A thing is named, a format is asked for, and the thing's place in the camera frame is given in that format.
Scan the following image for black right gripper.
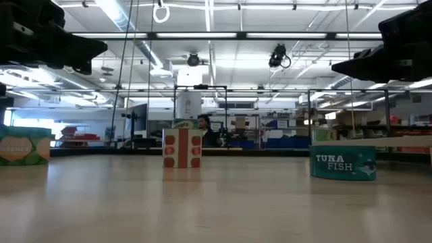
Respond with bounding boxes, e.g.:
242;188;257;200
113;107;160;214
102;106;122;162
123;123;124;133
331;0;432;84

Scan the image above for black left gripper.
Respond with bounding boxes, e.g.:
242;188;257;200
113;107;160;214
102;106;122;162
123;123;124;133
20;0;109;76

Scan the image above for teal tuna fish can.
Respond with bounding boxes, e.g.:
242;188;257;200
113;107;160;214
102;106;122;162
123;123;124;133
309;144;377;182

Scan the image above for green label can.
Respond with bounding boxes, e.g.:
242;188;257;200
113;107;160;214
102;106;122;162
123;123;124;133
0;125;52;166

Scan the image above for carrots can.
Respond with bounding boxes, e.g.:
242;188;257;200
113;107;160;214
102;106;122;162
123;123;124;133
171;118;200;130

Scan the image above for white red tomato can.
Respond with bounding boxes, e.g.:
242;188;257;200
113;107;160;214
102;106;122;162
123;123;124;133
162;128;203;169

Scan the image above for red storage bins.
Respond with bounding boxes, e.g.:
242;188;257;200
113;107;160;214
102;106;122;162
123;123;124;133
60;126;101;142

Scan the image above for black monitor on stand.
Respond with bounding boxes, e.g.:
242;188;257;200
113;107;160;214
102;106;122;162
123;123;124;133
125;103;149;139

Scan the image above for green storage box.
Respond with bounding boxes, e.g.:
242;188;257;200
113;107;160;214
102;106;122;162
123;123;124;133
312;129;335;142

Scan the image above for round black ceiling fixture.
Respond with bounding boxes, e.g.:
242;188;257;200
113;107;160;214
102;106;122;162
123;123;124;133
186;53;200;68

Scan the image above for white cylindrical tank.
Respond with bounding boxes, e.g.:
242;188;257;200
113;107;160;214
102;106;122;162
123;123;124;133
175;90;203;120

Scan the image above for blue storage bins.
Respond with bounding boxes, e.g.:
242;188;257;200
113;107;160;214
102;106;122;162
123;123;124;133
266;136;311;149
231;140;256;150

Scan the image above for person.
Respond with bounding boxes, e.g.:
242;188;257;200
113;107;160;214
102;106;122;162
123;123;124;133
197;113;220;148

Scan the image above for black hanging cable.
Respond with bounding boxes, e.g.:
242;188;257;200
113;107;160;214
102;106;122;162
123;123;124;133
146;20;155;138
109;0;135;149

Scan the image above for silver ventilation duct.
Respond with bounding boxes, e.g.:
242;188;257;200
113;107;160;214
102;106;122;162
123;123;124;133
94;0;165;68

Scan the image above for white cable loop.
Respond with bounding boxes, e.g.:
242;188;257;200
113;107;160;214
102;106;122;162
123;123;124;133
152;0;171;24

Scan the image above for black table frame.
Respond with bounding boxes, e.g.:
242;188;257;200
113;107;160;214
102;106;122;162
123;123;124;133
49;146;432;165

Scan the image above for black overhead camera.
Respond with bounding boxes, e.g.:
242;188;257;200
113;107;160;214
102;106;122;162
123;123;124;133
268;43;292;70

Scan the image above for black background metal frame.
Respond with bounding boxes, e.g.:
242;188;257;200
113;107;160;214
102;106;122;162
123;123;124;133
173;84;229;149

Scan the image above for black overhead frame bar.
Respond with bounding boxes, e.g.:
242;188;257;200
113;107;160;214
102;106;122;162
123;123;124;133
69;31;384;41

